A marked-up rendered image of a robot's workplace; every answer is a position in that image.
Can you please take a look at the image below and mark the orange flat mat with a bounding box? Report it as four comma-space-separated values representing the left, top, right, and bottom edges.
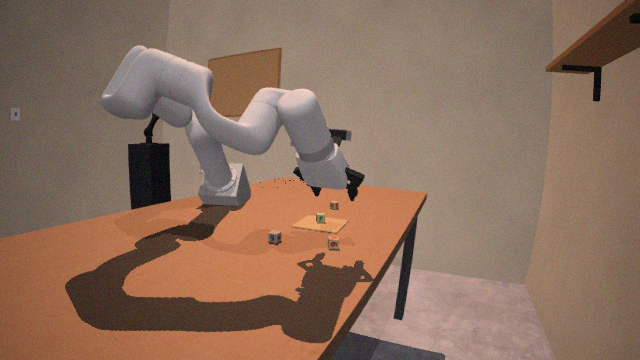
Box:
291, 215, 349, 234

